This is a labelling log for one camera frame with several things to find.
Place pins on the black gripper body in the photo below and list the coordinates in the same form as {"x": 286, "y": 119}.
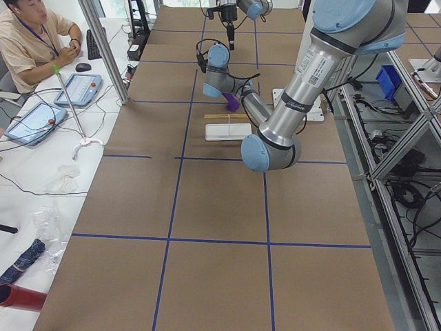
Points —
{"x": 227, "y": 14}

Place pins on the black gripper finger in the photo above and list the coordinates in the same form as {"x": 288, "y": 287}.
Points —
{"x": 230, "y": 35}

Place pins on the purple towel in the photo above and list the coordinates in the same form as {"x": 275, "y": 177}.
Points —
{"x": 232, "y": 103}

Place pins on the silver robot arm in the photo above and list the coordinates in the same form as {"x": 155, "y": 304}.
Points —
{"x": 251, "y": 8}
{"x": 340, "y": 29}

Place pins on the wooden bar towel rack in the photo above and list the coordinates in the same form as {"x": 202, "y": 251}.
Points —
{"x": 226, "y": 131}

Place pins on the black box with label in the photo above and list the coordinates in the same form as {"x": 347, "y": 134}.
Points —
{"x": 134, "y": 52}

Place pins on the black keyboard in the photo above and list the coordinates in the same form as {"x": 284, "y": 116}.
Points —
{"x": 92, "y": 47}

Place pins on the black computer mouse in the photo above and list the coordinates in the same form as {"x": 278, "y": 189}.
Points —
{"x": 83, "y": 67}

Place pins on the far blue teach pendant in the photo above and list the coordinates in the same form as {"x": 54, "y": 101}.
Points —
{"x": 82, "y": 88}

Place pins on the blue teach pendant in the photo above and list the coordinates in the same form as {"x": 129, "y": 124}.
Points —
{"x": 36, "y": 124}
{"x": 82, "y": 88}

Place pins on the blue storage bin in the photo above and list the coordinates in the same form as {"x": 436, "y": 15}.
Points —
{"x": 389, "y": 81}

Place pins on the reacher grabber stick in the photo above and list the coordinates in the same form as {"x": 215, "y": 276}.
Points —
{"x": 85, "y": 141}

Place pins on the seated man beige shirt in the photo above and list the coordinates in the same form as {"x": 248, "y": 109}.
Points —
{"x": 35, "y": 39}

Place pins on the near blue teach pendant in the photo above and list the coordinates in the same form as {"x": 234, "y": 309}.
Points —
{"x": 36, "y": 124}

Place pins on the white crumpled cloth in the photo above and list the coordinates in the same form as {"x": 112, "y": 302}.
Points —
{"x": 64, "y": 181}

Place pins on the clear plastic bag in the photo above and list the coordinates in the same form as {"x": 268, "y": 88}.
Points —
{"x": 50, "y": 231}

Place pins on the dark blue folded umbrella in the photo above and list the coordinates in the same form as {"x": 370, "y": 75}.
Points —
{"x": 24, "y": 261}

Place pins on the red cylinder tube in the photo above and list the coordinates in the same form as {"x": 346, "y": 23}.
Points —
{"x": 16, "y": 297}

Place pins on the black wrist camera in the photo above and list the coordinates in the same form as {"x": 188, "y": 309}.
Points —
{"x": 202, "y": 54}

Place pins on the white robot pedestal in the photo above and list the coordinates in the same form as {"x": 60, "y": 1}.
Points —
{"x": 315, "y": 109}

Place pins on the aluminium frame post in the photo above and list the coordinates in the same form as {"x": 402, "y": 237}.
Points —
{"x": 91, "y": 16}

